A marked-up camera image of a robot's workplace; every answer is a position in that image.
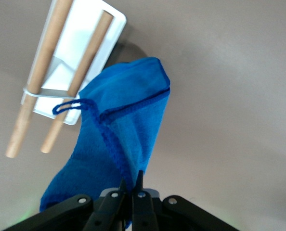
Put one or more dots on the blue microfibre towel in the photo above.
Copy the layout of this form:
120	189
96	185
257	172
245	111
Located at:
133	96

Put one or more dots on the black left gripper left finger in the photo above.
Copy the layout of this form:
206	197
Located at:
109	207

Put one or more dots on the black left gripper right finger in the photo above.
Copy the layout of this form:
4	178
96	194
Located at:
143	211

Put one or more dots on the white towel rack wooden bars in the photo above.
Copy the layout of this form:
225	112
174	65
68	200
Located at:
73	41

